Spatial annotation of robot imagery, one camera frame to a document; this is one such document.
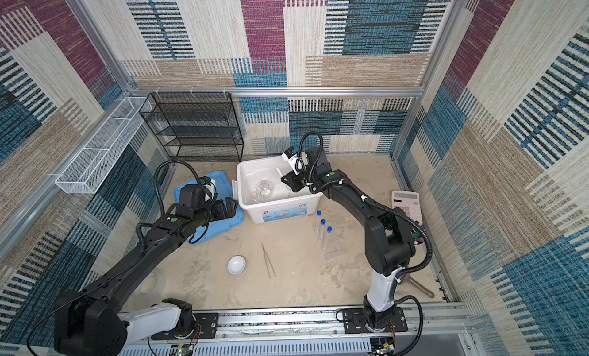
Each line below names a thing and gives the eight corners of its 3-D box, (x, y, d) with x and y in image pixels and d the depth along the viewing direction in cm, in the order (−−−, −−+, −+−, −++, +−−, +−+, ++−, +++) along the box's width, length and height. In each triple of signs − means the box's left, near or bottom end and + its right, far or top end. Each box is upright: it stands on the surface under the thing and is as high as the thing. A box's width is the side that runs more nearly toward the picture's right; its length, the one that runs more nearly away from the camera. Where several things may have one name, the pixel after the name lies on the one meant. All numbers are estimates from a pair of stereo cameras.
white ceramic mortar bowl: (227, 274, 86) (225, 272, 84) (230, 257, 90) (228, 255, 88) (244, 274, 86) (243, 272, 84) (247, 257, 90) (245, 255, 88)
